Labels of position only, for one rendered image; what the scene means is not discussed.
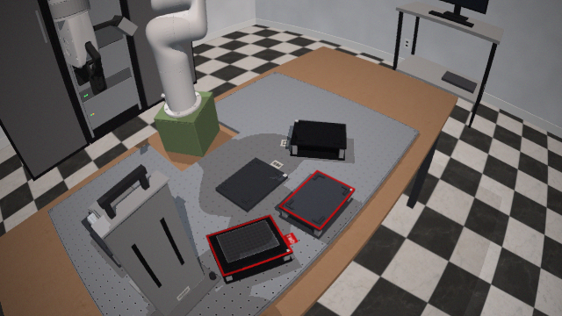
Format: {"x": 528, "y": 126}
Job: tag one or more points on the white microplate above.
{"x": 91, "y": 218}

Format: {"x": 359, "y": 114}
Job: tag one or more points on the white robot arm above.
{"x": 164, "y": 34}

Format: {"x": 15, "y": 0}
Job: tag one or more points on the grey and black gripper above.
{"x": 79, "y": 40}

